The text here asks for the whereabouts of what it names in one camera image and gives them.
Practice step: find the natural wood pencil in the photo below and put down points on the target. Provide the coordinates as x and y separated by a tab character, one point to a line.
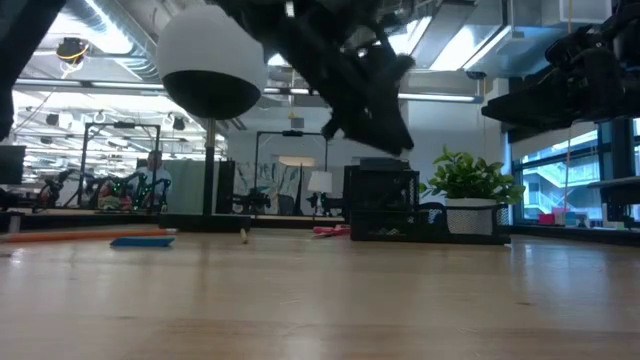
244	236

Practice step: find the black office monitor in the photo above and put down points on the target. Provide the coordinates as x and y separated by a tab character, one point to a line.
11	165

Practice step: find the black background robot frame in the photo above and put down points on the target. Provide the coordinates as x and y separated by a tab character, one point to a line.
292	133
123	125

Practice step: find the white globe table lamp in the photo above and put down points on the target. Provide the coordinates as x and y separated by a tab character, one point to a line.
210	45

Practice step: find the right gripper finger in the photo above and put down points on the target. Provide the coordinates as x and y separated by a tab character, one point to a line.
545	102
491	110

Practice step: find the black mesh desk organizer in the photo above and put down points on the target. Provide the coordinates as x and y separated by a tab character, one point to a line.
430	231

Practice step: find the person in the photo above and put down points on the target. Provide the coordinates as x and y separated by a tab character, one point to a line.
152	177

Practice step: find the orange pencil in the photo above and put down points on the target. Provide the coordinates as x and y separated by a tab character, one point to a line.
75	235

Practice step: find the potted green plant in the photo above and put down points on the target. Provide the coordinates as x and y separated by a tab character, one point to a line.
465	175

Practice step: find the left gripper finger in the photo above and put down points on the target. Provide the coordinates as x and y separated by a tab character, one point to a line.
339	125
382	125

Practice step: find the blue eraser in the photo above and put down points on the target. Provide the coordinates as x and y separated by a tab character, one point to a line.
142	242

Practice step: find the ceiling light tube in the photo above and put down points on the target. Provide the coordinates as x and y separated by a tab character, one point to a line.
440	97

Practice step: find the green office partition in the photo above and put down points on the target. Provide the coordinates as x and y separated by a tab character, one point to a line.
190	185

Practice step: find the small red box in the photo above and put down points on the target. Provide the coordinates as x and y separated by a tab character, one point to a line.
546	219

